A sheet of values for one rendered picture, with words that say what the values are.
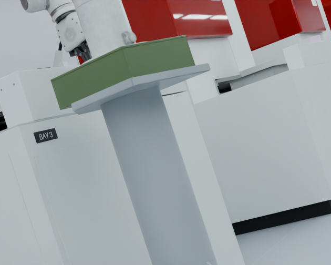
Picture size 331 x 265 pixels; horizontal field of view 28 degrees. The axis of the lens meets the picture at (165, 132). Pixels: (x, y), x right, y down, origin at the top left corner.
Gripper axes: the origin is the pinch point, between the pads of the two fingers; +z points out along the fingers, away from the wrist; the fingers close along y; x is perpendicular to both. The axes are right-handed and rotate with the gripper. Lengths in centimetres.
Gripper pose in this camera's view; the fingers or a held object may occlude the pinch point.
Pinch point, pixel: (89, 59)
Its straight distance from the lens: 213.7
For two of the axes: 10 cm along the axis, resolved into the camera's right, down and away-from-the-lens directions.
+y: 7.4, -4.7, -4.9
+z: 4.8, 8.7, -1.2
